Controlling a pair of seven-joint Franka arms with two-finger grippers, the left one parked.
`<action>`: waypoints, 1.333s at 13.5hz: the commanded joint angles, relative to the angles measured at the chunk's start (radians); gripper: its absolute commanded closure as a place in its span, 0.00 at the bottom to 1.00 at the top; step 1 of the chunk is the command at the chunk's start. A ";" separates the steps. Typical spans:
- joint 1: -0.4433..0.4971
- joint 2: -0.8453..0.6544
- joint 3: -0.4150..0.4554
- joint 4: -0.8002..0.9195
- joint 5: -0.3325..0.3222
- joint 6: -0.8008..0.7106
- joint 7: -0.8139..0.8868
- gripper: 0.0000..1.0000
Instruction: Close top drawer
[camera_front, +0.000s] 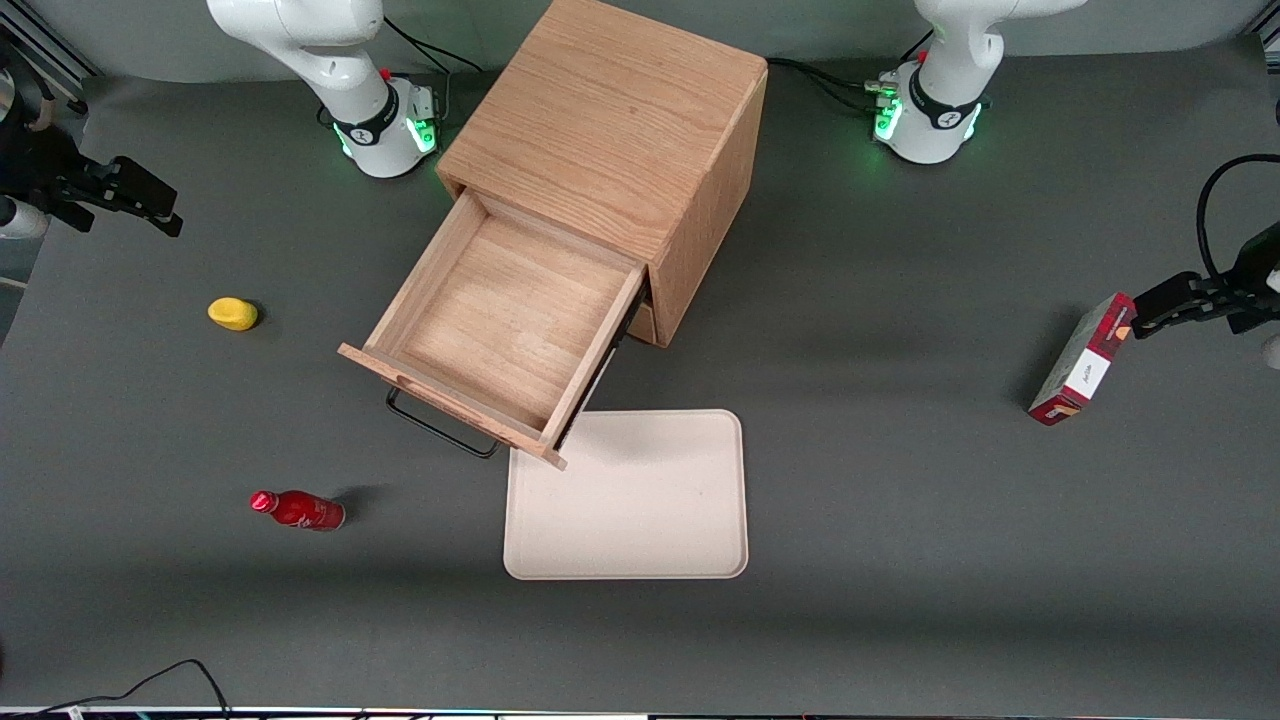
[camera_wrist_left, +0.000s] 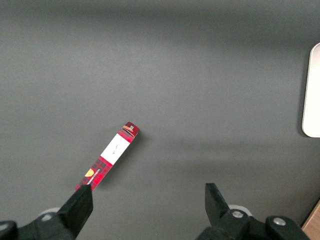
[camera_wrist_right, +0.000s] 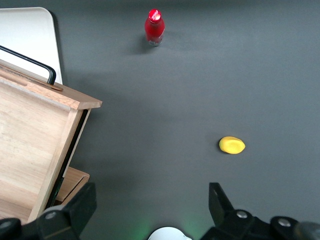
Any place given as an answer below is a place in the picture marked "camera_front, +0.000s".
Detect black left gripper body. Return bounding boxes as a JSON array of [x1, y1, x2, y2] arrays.
[[1228, 222, 1280, 304]]

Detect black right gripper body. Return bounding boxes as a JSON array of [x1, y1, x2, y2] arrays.
[[0, 125, 119, 206]]

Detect oak wooden drawer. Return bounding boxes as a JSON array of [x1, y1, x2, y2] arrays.
[[338, 190, 649, 471]]

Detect black metal drawer handle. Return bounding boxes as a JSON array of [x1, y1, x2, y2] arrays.
[[385, 387, 500, 460]]

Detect red plaid carton box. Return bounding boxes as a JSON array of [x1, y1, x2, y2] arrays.
[[1029, 292, 1138, 427]]

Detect red bottle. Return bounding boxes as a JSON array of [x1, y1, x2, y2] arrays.
[[250, 489, 347, 532]]

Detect oak wooden cabinet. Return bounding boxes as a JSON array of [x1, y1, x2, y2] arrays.
[[437, 0, 769, 348]]

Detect cream rectangular tray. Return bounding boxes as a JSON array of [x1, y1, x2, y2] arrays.
[[503, 408, 750, 581]]

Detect black looped camera cable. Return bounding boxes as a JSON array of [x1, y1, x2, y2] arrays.
[[1196, 154, 1280, 283]]

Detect black right arm base cables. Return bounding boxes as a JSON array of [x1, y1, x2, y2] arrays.
[[383, 14, 487, 133]]

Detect black arm base cables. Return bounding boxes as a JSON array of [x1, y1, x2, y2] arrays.
[[383, 14, 487, 133], [767, 56, 901, 113]]

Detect black left arm base cables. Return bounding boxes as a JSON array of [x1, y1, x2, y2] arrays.
[[767, 56, 901, 113]]

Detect thin black table cable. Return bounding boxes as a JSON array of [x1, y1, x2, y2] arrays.
[[30, 658, 233, 720]]

